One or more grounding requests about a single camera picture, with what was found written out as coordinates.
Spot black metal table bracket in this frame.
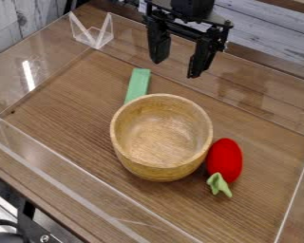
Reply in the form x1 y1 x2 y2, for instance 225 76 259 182
15 200 76 243

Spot green rectangular block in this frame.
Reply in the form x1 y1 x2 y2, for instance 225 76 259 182
124 68 150 103

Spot wooden bowl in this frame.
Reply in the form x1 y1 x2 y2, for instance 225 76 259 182
110 94 213 181

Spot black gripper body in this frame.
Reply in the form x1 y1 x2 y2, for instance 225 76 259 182
144 0 233 43

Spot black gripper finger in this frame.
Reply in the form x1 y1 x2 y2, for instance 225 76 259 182
146 17 170 64
188 27 225 78

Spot black cable bottom left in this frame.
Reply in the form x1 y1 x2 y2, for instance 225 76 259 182
0 218 29 243

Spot red plush fruit green stem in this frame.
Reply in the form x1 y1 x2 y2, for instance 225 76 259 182
205 138 243 197

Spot clear acrylic tray walls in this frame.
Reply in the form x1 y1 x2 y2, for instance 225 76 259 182
0 17 304 243

